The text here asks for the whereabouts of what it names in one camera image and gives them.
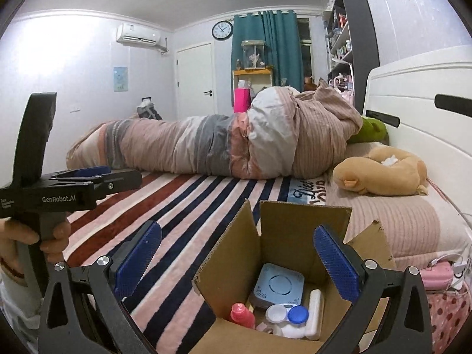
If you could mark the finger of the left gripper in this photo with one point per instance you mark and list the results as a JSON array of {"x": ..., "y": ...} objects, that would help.
[
  {"x": 86, "y": 173},
  {"x": 116, "y": 182}
]

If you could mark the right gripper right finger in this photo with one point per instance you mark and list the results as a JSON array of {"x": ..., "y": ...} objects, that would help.
[{"x": 405, "y": 326}]

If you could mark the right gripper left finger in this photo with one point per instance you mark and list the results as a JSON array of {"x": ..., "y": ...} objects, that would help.
[{"x": 83, "y": 310}]

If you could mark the white earbuds case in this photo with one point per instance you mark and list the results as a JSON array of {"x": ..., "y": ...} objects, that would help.
[{"x": 315, "y": 309}]

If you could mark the light blue square device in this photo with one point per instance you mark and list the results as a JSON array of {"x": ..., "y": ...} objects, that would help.
[{"x": 277, "y": 285}]

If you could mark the pink plastic bottle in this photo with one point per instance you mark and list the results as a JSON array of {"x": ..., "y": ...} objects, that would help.
[{"x": 242, "y": 316}]

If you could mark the clear tape roll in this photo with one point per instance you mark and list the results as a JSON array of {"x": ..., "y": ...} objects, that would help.
[{"x": 270, "y": 329}]

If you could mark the person left hand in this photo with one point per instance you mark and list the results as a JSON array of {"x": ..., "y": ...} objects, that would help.
[{"x": 13, "y": 232}]

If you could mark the red dotted pink cloth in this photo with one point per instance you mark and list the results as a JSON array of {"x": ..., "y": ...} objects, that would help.
[{"x": 448, "y": 313}]

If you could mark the pink pouch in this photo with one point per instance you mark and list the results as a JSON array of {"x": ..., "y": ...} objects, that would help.
[{"x": 437, "y": 277}]

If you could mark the striped fleece blanket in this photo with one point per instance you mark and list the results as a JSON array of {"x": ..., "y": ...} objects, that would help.
[{"x": 193, "y": 211}]

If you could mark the contact lens case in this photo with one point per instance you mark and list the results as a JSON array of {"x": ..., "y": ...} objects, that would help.
[{"x": 287, "y": 322}]

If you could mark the white door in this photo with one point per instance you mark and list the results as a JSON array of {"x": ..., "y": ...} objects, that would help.
[{"x": 195, "y": 81}]

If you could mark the white air conditioner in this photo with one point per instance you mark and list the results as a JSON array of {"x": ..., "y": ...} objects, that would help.
[{"x": 137, "y": 35}]

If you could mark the pink bag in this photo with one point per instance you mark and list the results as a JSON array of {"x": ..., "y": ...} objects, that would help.
[{"x": 242, "y": 100}]

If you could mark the brown cardboard box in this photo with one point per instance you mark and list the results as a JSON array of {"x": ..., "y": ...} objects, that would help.
[{"x": 230, "y": 271}]

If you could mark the tan plush toy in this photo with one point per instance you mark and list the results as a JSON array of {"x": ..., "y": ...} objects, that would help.
[{"x": 384, "y": 171}]

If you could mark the rolled pink grey duvet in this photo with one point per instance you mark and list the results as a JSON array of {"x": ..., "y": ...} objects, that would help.
[{"x": 284, "y": 133}]

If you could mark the yellow wooden shelf table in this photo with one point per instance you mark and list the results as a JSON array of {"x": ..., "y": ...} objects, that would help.
[{"x": 253, "y": 79}]

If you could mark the glass display case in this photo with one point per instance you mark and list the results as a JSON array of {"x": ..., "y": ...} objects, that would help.
[{"x": 253, "y": 54}]

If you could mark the green plush toy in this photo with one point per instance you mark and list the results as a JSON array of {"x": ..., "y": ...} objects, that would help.
[{"x": 373, "y": 130}]

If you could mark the teal curtain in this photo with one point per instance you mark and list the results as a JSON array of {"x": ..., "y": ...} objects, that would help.
[{"x": 279, "y": 30}]

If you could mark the white bed headboard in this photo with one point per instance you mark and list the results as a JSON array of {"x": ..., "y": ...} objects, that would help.
[{"x": 405, "y": 90}]

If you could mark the dark bookshelf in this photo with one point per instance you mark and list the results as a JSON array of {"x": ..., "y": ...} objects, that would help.
[{"x": 352, "y": 45}]

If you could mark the blue wall poster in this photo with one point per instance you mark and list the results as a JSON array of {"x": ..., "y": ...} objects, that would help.
[{"x": 120, "y": 79}]

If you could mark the round wall clock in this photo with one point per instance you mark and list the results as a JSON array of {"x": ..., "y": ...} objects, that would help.
[{"x": 222, "y": 30}]

